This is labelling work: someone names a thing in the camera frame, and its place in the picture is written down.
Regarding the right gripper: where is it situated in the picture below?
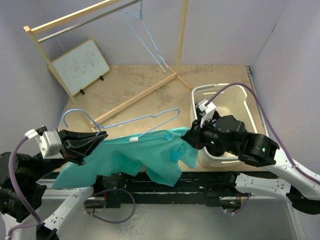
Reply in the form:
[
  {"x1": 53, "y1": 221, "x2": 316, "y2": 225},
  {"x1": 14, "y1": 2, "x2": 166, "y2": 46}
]
[{"x1": 181, "y1": 114, "x2": 238, "y2": 154}]

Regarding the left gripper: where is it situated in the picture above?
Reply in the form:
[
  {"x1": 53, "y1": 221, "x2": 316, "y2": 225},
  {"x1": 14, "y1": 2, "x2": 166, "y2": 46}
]
[{"x1": 26, "y1": 126, "x2": 108, "y2": 181}]

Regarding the blue hanger of teal shirt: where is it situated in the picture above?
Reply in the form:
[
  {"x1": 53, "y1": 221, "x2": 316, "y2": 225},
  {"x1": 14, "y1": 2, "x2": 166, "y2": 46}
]
[{"x1": 62, "y1": 108, "x2": 180, "y2": 142}]

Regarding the teal t shirt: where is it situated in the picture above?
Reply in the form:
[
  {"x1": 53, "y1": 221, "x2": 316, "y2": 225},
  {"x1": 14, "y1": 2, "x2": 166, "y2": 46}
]
[{"x1": 53, "y1": 127, "x2": 198, "y2": 189}]

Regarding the blue hanger of black shirt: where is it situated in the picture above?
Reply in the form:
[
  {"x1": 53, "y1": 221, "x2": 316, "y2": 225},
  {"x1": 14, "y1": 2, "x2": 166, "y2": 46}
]
[{"x1": 119, "y1": 0, "x2": 169, "y2": 74}]

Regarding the black t shirt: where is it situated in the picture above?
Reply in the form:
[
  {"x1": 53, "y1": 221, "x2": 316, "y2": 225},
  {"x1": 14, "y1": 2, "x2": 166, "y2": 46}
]
[{"x1": 211, "y1": 110, "x2": 221, "y2": 130}]

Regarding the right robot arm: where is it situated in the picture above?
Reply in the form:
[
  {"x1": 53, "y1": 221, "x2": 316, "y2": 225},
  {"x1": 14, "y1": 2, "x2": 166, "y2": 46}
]
[{"x1": 181, "y1": 115, "x2": 320, "y2": 215}]

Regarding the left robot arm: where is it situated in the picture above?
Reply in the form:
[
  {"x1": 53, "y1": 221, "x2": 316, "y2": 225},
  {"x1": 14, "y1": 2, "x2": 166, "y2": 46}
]
[{"x1": 0, "y1": 126, "x2": 108, "y2": 240}]

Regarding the white laundry basket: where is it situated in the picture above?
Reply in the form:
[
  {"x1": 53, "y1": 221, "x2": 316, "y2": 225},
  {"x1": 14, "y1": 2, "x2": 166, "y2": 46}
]
[{"x1": 189, "y1": 83, "x2": 258, "y2": 169}]

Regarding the small whiteboard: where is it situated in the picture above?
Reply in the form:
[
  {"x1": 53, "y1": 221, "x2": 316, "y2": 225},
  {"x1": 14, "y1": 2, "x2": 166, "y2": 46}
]
[{"x1": 52, "y1": 39, "x2": 110, "y2": 96}]

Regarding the wooden clothes rack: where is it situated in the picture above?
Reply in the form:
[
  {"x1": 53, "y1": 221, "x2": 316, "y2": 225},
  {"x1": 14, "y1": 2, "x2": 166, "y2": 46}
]
[{"x1": 23, "y1": 0, "x2": 192, "y2": 131}]

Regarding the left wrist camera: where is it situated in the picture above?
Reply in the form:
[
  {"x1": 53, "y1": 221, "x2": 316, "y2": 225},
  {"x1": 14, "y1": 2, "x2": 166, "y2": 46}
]
[{"x1": 24, "y1": 125, "x2": 63, "y2": 159}]

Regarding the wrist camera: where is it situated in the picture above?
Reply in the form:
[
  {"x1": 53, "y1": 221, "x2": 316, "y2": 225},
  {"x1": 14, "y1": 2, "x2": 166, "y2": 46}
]
[
  {"x1": 24, "y1": 125, "x2": 63, "y2": 159},
  {"x1": 195, "y1": 99, "x2": 217, "y2": 127}
]

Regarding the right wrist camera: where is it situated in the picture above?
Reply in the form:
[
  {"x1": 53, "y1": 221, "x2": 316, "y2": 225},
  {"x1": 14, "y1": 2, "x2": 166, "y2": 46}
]
[{"x1": 195, "y1": 99, "x2": 217, "y2": 127}]

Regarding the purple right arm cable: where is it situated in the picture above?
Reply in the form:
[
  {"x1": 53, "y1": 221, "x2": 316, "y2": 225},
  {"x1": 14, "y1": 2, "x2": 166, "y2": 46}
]
[{"x1": 206, "y1": 82, "x2": 320, "y2": 183}]

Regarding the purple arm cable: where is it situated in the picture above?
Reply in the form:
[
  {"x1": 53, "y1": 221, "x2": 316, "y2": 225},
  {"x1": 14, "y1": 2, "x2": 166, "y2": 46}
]
[
  {"x1": 6, "y1": 136, "x2": 42, "y2": 240},
  {"x1": 206, "y1": 82, "x2": 320, "y2": 183}
]

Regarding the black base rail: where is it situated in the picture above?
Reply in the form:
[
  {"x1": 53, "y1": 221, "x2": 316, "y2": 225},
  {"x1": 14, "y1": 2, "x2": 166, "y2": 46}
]
[{"x1": 93, "y1": 171, "x2": 249, "y2": 209}]

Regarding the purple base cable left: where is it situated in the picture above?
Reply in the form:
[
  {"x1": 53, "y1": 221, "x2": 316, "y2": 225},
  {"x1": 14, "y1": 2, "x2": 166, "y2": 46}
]
[{"x1": 83, "y1": 187, "x2": 138, "y2": 225}]

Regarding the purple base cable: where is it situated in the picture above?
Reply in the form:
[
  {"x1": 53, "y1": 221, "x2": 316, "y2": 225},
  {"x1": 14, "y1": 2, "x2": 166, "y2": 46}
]
[
  {"x1": 83, "y1": 187, "x2": 138, "y2": 225},
  {"x1": 222, "y1": 192, "x2": 253, "y2": 215}
]

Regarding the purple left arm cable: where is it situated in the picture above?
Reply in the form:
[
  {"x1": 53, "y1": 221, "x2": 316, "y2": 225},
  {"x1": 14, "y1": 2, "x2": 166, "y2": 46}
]
[{"x1": 6, "y1": 136, "x2": 42, "y2": 240}]

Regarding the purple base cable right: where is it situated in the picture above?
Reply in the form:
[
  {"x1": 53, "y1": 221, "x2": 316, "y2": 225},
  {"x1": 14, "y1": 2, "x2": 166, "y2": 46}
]
[{"x1": 222, "y1": 192, "x2": 253, "y2": 215}]

